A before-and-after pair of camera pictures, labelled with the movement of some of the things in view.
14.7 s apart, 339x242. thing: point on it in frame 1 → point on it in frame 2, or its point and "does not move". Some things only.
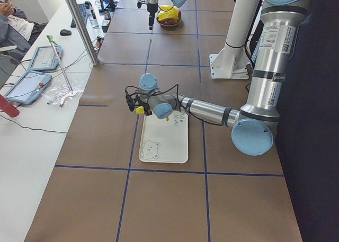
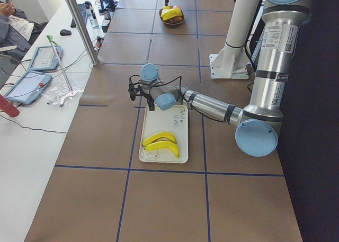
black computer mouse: x=65 y=32 does not move
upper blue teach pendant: x=45 y=58 does not move
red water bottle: x=9 y=108 does not move
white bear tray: x=164 y=141 does not move
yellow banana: x=140 y=110 → x=165 y=134
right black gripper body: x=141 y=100 → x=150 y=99
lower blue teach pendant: x=29 y=88 does not move
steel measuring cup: x=107 y=15 does not move
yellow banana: x=168 y=12 → x=162 y=144
